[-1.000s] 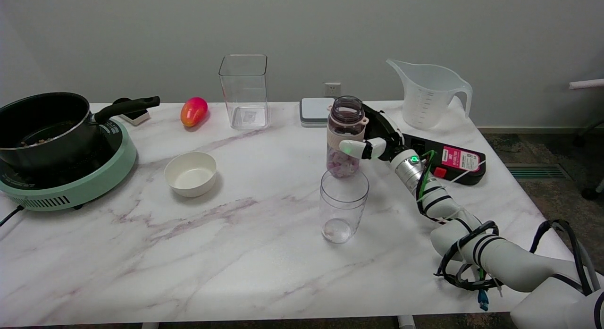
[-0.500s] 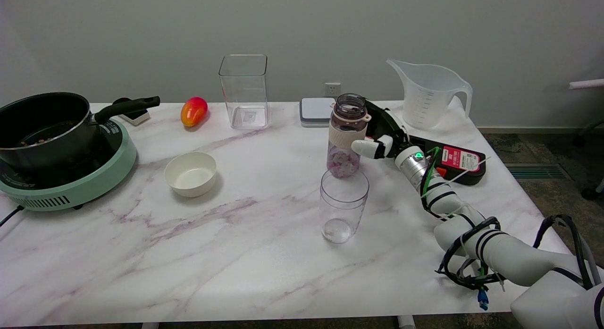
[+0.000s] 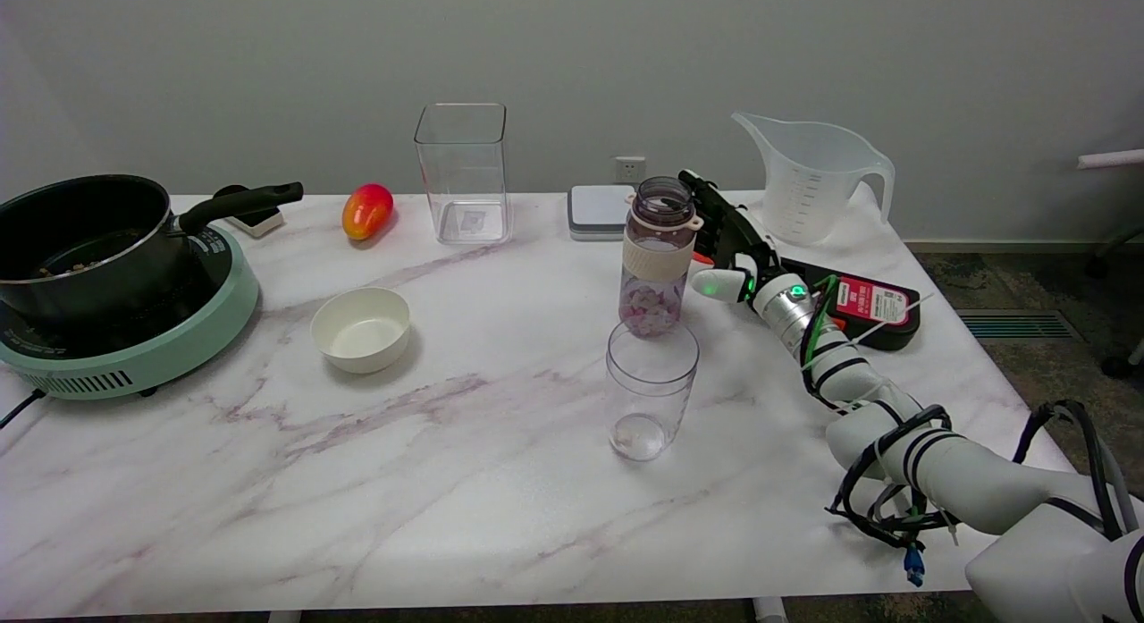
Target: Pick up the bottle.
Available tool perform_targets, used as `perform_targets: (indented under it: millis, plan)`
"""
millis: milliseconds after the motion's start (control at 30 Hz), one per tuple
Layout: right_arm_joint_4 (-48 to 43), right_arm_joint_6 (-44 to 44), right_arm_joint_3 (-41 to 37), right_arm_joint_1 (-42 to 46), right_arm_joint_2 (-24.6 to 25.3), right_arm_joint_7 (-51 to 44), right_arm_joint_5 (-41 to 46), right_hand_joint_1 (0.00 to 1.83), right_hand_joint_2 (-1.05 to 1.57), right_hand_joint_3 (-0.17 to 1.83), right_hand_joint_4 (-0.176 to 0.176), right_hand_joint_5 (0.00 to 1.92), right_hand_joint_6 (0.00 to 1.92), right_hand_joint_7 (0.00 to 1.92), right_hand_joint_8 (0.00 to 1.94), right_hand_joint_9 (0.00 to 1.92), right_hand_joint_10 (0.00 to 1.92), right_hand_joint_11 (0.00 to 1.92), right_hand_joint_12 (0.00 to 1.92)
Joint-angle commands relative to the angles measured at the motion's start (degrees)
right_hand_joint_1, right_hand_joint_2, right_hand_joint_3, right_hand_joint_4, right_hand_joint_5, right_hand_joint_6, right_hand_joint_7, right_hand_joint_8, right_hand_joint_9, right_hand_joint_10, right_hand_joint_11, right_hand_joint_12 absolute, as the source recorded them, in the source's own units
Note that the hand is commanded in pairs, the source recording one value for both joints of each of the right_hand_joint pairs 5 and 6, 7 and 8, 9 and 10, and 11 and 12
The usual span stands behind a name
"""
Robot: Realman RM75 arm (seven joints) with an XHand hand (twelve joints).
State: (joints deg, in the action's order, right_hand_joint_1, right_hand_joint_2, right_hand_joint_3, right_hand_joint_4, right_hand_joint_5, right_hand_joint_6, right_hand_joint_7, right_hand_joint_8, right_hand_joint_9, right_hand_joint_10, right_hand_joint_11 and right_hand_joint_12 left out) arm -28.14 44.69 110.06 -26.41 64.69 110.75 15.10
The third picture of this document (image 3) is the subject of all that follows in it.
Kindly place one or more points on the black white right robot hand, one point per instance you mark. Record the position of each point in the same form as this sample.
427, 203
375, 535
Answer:
737, 248

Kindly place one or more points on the clear bottle with beige sleeve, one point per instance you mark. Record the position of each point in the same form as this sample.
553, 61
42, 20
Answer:
657, 256

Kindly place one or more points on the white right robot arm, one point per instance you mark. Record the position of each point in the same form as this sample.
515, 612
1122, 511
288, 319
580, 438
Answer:
965, 471

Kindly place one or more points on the translucent measuring jug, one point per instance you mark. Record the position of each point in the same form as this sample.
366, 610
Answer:
809, 189

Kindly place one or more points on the white grey kitchen scale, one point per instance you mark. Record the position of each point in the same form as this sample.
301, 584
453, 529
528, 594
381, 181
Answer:
597, 210

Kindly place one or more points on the black device with red label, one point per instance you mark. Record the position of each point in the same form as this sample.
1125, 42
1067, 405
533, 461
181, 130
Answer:
880, 306

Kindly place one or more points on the clear drinking glass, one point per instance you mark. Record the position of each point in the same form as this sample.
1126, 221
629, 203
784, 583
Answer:
651, 399

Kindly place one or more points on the clear square container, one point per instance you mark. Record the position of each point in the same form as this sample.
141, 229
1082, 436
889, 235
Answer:
463, 176

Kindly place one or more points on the floor vent grille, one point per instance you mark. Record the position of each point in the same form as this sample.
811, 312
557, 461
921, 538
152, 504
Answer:
1019, 325

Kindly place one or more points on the black chair base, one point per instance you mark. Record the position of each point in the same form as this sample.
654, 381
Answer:
1096, 265

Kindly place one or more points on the white table leg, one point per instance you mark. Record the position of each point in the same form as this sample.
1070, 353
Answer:
284, 617
769, 610

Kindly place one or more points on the red yellow mango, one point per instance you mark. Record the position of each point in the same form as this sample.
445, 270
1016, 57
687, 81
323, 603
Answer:
366, 210

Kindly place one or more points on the white bowl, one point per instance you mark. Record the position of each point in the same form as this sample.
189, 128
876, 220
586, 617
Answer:
362, 332

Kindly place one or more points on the white pipe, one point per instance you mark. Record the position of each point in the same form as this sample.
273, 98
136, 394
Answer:
1113, 158

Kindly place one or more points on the green induction cooker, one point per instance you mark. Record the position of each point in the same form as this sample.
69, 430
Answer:
152, 355

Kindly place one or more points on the white wall socket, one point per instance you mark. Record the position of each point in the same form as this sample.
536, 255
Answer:
630, 168

